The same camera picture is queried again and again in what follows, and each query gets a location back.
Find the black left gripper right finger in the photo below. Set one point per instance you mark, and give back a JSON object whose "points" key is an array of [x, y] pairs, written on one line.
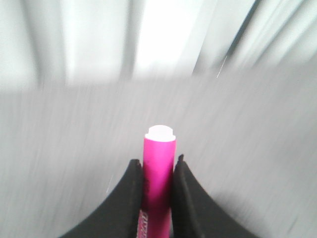
{"points": [[195, 214]]}

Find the pink highlighter pen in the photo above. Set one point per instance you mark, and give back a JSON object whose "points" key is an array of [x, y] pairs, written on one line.
{"points": [[158, 163]]}

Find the grey curtain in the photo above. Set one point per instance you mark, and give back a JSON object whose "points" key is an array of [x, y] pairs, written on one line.
{"points": [[47, 43]]}

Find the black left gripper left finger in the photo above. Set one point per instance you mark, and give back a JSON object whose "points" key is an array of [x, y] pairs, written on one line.
{"points": [[117, 216]]}

